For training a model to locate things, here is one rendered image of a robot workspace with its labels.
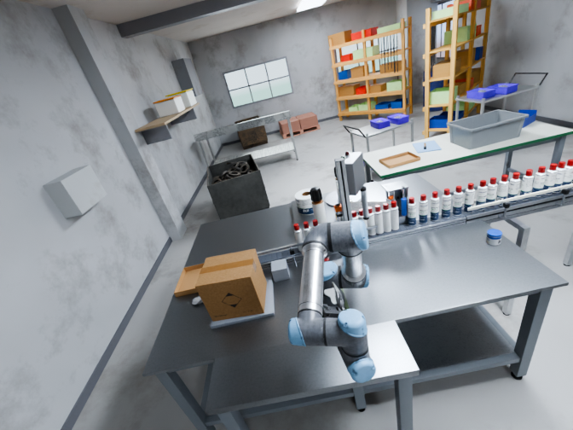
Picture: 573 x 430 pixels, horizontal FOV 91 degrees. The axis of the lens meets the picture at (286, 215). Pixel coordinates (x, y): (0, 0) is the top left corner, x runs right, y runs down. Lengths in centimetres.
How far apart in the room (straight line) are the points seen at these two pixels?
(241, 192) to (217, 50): 597
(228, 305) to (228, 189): 277
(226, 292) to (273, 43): 843
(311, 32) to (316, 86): 140
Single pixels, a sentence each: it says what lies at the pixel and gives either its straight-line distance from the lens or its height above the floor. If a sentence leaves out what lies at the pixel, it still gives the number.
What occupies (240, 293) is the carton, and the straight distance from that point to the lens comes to 155.
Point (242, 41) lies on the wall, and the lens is 943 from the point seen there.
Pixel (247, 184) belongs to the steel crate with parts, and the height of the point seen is 56.
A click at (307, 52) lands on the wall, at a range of 946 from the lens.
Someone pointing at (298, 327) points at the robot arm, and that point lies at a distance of 86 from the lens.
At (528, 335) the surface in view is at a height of 43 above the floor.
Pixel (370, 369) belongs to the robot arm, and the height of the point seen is 124.
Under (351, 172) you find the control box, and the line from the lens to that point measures 154.
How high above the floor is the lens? 201
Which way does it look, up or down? 28 degrees down
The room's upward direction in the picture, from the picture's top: 15 degrees counter-clockwise
